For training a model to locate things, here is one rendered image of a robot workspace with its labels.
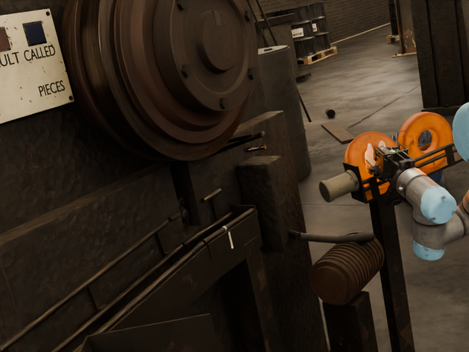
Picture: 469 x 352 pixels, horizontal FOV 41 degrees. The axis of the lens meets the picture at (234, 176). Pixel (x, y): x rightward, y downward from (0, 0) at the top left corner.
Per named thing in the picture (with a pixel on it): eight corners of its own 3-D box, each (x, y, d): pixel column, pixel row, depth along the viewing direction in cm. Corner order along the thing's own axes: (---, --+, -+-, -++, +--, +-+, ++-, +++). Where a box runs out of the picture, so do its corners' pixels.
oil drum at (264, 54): (213, 191, 438) (185, 65, 416) (259, 165, 483) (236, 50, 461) (285, 192, 403) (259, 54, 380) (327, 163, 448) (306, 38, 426)
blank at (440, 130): (391, 123, 171) (398, 124, 168) (438, 103, 174) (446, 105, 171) (404, 175, 175) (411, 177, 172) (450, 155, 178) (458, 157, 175)
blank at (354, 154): (335, 145, 172) (339, 141, 169) (383, 128, 176) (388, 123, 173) (359, 197, 169) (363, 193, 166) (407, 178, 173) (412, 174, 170)
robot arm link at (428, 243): (463, 251, 152) (465, 213, 146) (426, 267, 148) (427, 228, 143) (440, 236, 158) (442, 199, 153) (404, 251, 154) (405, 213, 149)
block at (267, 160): (250, 251, 164) (232, 164, 158) (266, 239, 170) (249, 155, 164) (285, 254, 157) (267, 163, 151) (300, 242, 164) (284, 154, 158)
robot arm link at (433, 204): (428, 232, 141) (428, 200, 137) (403, 209, 151) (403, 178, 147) (458, 223, 143) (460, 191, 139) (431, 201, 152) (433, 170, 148)
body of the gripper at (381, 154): (397, 140, 162) (423, 158, 152) (396, 169, 166) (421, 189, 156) (370, 146, 160) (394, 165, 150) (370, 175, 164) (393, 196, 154)
